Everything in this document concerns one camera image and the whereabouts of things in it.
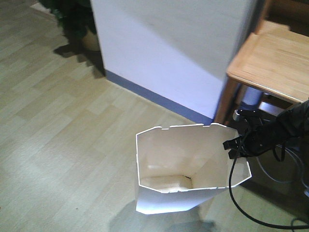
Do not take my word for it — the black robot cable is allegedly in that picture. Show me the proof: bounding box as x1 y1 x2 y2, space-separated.
228 135 309 230

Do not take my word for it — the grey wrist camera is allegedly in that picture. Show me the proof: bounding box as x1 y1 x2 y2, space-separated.
232 109 244 122

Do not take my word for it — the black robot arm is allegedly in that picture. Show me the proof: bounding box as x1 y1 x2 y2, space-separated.
223 101 309 160

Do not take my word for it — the green potted plant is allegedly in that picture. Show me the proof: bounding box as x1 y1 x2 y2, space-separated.
39 0 100 51

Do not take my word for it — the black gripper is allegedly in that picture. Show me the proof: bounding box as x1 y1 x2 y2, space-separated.
223 110 278 160

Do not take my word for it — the wooden desk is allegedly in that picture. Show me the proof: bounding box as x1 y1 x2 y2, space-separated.
214 0 309 124

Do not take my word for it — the white paper trash bin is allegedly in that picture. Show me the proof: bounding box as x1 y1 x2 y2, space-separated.
135 123 252 215

